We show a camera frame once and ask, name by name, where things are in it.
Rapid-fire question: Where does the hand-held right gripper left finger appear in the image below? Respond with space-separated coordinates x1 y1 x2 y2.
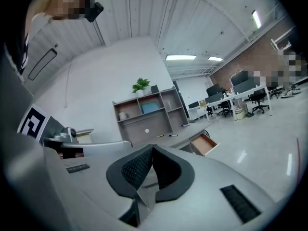
105 143 154 199

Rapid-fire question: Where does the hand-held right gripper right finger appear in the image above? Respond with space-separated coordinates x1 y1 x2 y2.
152 144 195 204

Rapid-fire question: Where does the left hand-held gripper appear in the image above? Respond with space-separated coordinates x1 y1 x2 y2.
17 104 133 160

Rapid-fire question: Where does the wooden drawer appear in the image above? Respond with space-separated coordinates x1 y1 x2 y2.
190 133 221 156

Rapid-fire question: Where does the grey wooden desk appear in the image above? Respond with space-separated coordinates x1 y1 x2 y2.
129 123 212 152

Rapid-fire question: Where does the grey wooden desk hutch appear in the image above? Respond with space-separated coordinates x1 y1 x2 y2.
112 85 190 145

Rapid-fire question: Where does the black desk divider panel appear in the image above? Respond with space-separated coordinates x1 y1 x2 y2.
232 77 257 95
206 91 224 103

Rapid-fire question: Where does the long white office desk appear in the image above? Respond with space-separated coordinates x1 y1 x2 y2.
187 84 274 122

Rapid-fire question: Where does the black-framed ceiling lamp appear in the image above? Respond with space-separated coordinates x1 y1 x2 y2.
27 48 58 81

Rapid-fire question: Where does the light blue board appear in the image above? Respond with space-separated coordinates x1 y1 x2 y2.
141 102 159 115

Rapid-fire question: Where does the person's black clothing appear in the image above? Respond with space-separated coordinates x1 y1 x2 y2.
4 30 31 76

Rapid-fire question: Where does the green plant in white pot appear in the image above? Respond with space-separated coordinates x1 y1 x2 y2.
131 77 152 98

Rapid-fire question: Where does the beige storage box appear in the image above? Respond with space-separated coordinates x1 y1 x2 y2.
234 104 248 120

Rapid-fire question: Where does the black computer monitor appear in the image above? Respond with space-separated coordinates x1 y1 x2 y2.
206 83 221 96

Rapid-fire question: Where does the white wall cable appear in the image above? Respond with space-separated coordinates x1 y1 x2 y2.
64 61 73 108

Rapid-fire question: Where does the black head-worn camera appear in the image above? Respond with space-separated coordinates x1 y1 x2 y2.
84 1 104 23

